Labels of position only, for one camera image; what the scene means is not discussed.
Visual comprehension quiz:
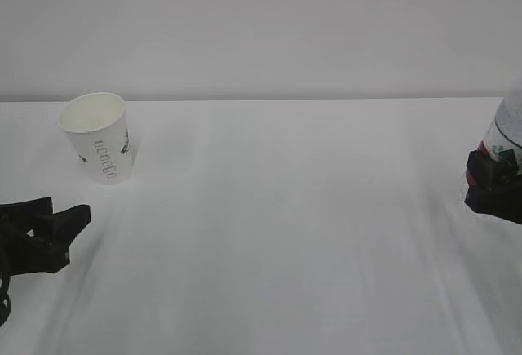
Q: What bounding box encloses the white paper cup green print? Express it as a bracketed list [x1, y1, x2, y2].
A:
[58, 92, 132, 185]

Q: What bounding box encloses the clear Nongfu Spring water bottle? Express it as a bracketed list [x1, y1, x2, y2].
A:
[477, 85, 521, 185]

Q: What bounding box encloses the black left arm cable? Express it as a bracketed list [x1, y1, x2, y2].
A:
[0, 273, 11, 327]

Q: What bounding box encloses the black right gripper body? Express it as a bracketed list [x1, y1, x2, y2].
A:
[465, 182, 521, 224]

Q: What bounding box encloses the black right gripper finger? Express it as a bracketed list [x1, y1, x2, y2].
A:
[466, 150, 508, 188]

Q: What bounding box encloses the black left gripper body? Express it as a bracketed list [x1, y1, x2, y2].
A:
[1, 215, 69, 276]

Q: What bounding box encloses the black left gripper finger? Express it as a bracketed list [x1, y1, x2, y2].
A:
[38, 204, 91, 247]
[0, 197, 53, 224]

